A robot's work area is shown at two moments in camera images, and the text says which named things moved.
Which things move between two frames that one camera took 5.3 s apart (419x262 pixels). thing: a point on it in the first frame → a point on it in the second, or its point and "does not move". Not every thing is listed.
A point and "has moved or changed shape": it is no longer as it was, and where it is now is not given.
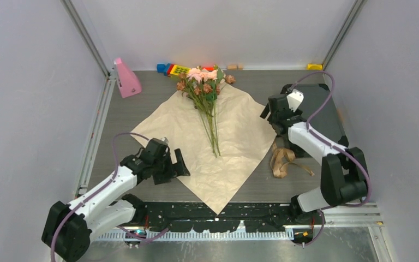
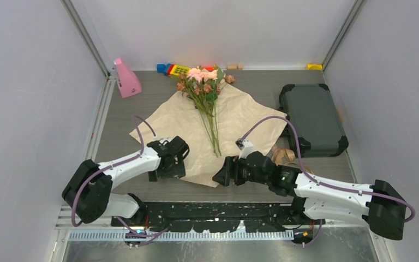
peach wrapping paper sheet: x=245 y=132 has moved or changed shape
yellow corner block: x=315 y=66 does not move
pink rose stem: x=203 y=85 does not move
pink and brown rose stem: x=214 y=78 does not move
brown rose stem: x=204 y=96 does not move
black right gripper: x=265 y=111 → x=222 y=176
